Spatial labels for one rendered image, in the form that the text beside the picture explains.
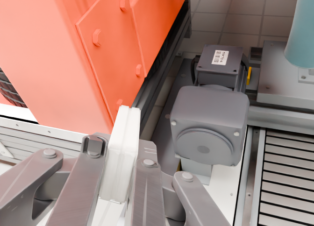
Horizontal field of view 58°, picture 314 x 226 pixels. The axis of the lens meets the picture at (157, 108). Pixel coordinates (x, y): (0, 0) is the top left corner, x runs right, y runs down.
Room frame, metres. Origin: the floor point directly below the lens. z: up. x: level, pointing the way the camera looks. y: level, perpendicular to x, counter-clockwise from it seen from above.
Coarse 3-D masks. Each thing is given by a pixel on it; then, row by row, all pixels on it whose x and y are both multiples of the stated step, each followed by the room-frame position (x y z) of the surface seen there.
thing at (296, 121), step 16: (256, 48) 0.92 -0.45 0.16; (256, 64) 0.83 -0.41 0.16; (256, 80) 0.76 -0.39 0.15; (256, 96) 0.66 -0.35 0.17; (256, 112) 0.59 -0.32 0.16; (272, 112) 0.59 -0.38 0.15; (288, 112) 0.58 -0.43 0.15; (304, 112) 0.57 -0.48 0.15; (272, 128) 0.57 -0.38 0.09; (288, 128) 0.54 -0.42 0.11; (304, 128) 0.52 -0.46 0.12
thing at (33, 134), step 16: (0, 112) 0.57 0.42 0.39; (16, 112) 0.56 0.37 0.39; (0, 128) 0.57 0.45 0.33; (16, 128) 0.54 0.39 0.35; (32, 128) 0.51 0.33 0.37; (48, 128) 0.49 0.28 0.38; (0, 144) 0.59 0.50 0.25; (32, 144) 0.53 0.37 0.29; (48, 144) 0.51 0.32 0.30; (64, 144) 0.47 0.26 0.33; (80, 144) 0.46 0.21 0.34
